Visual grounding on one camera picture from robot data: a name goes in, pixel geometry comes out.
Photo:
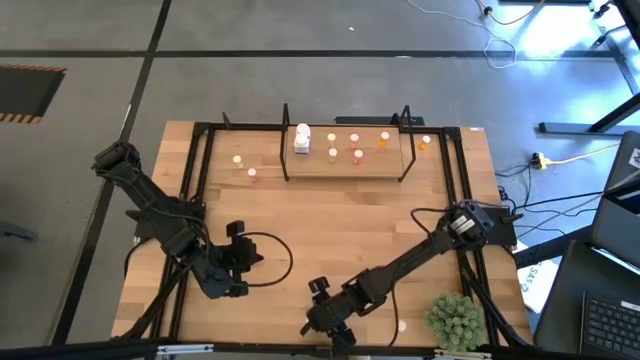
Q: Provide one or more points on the black camera mount beam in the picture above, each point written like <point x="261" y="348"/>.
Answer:
<point x="100" y="350"/>

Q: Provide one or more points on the white-capped translucent pill bottle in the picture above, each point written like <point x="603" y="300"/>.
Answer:
<point x="354" y="137"/>
<point x="332" y="153"/>

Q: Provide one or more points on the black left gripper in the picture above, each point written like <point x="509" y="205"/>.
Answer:
<point x="240" y="255"/>

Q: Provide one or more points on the black flat bar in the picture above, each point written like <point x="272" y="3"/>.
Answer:
<point x="370" y="120"/>

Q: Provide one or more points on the black metal table leg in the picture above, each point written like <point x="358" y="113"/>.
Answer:
<point x="565" y="128"/>

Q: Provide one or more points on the orange translucent pill bottle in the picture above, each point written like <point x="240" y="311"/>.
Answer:
<point x="426" y="140"/>
<point x="384" y="136"/>

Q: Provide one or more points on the black hazard-striped floor panel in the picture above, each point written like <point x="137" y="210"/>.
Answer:
<point x="25" y="92"/>

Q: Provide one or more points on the black laptop with keyboard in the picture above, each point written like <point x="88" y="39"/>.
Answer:
<point x="610" y="325"/>

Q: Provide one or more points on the pink translucent pill bottle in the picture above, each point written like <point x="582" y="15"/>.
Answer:
<point x="402" y="326"/>
<point x="251" y="173"/>

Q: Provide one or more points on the silver metal bracket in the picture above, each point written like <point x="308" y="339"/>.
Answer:
<point x="185" y="349"/>
<point x="462" y="355"/>

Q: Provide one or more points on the white melatonin supplement bottle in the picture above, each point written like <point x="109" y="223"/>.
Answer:
<point x="301" y="145"/>

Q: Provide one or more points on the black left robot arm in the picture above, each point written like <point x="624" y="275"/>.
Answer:
<point x="150" y="200"/>

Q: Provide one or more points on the green artificial succulent plant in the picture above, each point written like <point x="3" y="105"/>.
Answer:
<point x="456" y="322"/>

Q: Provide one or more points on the wooden shelf with black frame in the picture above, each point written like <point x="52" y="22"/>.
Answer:
<point x="380" y="167"/>

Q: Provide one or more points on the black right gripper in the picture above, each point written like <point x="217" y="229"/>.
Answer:
<point x="327" y="312"/>

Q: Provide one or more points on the black metal stand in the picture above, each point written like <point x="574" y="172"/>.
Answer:
<point x="625" y="65"/>

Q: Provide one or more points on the black aluminium table frame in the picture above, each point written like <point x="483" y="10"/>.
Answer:
<point x="240" y="125"/>

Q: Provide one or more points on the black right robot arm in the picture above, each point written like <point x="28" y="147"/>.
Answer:
<point x="415" y="252"/>

